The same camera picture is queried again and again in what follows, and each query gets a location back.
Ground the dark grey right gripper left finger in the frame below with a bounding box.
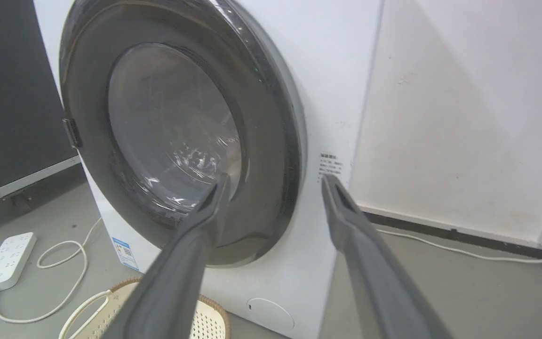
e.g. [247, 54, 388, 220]
[102, 173, 231, 339]

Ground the white washing machine body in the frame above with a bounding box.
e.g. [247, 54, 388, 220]
[33, 0, 385, 339]

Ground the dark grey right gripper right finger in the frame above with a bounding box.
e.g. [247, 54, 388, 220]
[321, 174, 454, 339]

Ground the black flight case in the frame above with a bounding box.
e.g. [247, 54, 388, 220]
[0, 0, 81, 231]

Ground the white power strip cable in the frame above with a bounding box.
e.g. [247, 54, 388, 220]
[0, 217, 104, 324]

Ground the white power strip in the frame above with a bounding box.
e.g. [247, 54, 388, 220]
[0, 232, 37, 298]

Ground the cream perforated laundry basket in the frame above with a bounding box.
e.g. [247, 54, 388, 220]
[59, 277, 231, 339]

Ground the white washing machine power cable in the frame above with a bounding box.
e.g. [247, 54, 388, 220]
[376, 228, 542, 264]

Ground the blue energy label sticker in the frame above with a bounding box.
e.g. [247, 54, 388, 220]
[112, 237, 139, 272]

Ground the dark round washing machine door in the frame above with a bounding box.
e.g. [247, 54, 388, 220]
[59, 0, 307, 267]

